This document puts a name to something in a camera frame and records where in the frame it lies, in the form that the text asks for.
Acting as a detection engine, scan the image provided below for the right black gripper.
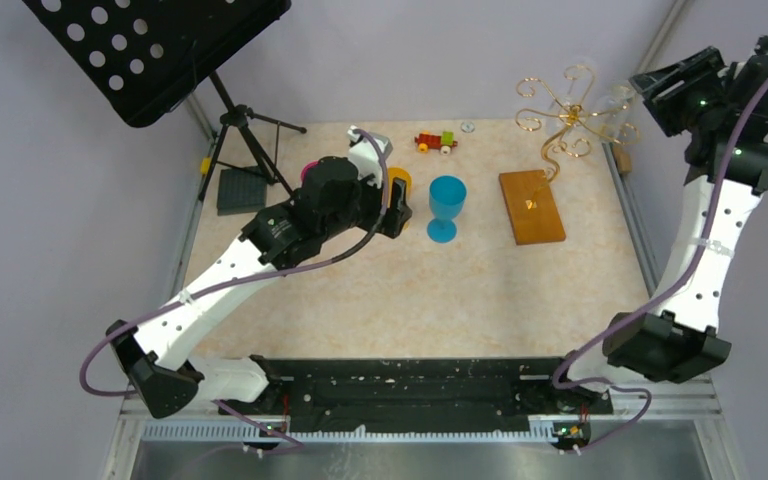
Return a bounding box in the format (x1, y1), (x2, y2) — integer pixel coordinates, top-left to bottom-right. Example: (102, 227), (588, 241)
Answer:
(628, 47), (731, 136)

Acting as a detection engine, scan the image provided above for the yellow wine glass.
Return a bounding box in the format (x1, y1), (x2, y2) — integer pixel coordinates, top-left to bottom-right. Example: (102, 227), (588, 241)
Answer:
(388, 167), (413, 233)

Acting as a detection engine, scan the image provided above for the blue wine glass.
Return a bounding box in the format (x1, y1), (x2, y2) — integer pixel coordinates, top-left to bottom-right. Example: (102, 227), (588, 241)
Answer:
(426, 175), (467, 244)

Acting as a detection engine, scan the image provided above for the pink wine glass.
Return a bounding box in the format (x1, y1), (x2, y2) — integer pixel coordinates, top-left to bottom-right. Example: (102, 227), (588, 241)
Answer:
(300, 163), (316, 188)

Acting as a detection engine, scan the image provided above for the clear wine glass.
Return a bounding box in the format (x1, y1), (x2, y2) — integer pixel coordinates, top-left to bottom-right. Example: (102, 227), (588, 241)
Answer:
(587, 82), (639, 144)
(563, 56), (598, 104)

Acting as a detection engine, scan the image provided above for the clear wine glass back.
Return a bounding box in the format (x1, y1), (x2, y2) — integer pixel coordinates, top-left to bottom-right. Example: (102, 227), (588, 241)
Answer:
(563, 56), (598, 104)

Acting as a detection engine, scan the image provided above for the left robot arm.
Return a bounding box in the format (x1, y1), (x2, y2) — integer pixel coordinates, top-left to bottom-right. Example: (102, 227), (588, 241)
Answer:
(105, 157), (412, 419)

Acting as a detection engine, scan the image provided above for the gold wine glass rack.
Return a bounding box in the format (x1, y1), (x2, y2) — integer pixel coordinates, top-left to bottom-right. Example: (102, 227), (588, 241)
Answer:
(499, 76), (640, 246)

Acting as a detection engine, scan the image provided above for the colourful toy train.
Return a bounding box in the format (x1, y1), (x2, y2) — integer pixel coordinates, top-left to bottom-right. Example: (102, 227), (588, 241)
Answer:
(414, 131), (458, 155)

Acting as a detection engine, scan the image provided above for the black foot pedal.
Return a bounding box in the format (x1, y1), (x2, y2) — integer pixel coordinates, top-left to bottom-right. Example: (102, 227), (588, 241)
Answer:
(216, 169), (268, 216)

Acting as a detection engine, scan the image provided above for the black perforated music stand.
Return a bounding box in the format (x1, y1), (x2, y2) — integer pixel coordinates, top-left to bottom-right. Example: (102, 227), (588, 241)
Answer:
(25, 0), (292, 185)

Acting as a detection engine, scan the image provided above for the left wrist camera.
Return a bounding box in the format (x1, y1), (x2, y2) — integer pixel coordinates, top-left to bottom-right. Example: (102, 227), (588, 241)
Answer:
(347, 125), (393, 188)

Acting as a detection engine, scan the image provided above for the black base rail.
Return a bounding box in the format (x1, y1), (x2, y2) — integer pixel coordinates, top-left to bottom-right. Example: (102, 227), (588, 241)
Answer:
(220, 356), (613, 434)

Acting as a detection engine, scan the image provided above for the aluminium frame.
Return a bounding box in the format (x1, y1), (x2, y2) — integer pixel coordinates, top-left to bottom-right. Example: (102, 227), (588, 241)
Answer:
(102, 377), (748, 479)

